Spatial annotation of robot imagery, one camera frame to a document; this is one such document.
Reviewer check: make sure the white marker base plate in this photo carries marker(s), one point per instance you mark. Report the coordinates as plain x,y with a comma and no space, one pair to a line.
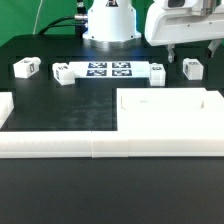
111,69

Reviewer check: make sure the white left fence block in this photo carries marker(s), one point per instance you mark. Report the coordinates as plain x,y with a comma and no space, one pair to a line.
6,106

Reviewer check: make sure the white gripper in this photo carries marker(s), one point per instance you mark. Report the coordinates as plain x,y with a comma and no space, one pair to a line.
170,22

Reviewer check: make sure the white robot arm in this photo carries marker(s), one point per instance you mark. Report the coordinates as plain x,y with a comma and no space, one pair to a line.
112,24

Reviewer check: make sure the white front fence wall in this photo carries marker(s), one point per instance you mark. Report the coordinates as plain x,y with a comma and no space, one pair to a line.
99,144

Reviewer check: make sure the white square tabletop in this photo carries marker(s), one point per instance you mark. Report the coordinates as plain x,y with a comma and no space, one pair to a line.
169,108

